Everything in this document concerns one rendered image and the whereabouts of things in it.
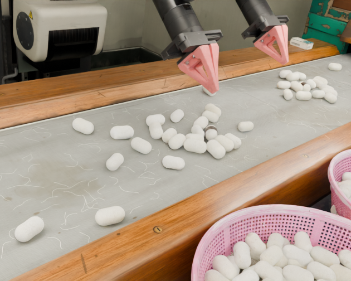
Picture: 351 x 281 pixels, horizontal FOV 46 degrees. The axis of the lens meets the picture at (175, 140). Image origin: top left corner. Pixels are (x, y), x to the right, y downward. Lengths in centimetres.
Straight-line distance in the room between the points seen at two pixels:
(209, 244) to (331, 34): 114
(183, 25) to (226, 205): 34
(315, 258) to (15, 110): 49
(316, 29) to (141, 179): 108
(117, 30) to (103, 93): 245
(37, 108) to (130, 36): 262
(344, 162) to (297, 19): 182
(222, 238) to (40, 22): 86
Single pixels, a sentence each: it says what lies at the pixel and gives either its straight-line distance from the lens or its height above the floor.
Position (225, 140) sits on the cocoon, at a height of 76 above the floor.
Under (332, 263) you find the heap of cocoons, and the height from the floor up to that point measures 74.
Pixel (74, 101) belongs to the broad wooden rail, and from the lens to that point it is 74.
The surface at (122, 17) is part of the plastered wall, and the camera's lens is 322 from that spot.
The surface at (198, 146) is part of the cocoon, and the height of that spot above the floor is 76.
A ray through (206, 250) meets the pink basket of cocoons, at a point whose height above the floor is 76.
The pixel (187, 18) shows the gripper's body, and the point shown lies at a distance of 72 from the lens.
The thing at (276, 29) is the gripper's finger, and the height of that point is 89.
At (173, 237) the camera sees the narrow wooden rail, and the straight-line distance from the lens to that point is 45.
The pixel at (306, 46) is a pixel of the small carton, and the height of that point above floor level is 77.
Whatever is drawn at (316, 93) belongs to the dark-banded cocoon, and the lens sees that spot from 100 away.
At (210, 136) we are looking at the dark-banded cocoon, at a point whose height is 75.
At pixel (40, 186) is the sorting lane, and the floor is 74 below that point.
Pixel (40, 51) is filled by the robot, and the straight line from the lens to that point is 122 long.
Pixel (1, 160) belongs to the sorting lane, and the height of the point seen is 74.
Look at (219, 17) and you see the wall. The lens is 280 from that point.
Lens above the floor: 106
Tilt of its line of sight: 28 degrees down
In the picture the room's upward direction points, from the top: 9 degrees clockwise
